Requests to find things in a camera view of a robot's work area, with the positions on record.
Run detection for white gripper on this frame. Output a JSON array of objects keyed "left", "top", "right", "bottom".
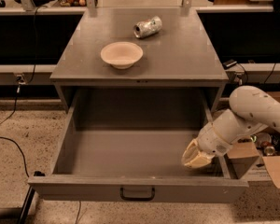
[{"left": 181, "top": 124, "right": 236, "bottom": 169}]

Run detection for grey top drawer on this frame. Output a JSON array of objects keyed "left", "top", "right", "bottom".
[{"left": 29, "top": 89, "right": 248, "bottom": 203}]

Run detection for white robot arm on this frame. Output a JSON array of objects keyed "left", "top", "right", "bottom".
[{"left": 181, "top": 86, "right": 280, "bottom": 169}]

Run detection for grey metal drawer cabinet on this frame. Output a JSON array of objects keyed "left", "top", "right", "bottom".
[{"left": 50, "top": 7, "right": 228, "bottom": 109}]

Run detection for brown cardboard box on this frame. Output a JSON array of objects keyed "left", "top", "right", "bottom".
[{"left": 226, "top": 91, "right": 280, "bottom": 189}]

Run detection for cans in cardboard box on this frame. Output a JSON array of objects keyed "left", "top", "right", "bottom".
[{"left": 251, "top": 133, "right": 280, "bottom": 156}]

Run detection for small black device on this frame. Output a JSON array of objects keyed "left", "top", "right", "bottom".
[{"left": 222, "top": 60, "right": 237, "bottom": 69}]

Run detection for white paper bowl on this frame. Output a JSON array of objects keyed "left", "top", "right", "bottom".
[{"left": 100, "top": 42, "right": 143, "bottom": 69}]

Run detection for crushed silver soda can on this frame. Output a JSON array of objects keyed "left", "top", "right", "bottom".
[{"left": 133, "top": 16, "right": 162, "bottom": 38}]

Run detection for black metal stand leg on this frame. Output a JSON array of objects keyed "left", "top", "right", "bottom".
[{"left": 16, "top": 170, "right": 46, "bottom": 224}]

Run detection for black floor cable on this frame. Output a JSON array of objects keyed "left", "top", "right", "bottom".
[{"left": 0, "top": 91, "right": 82, "bottom": 224}]

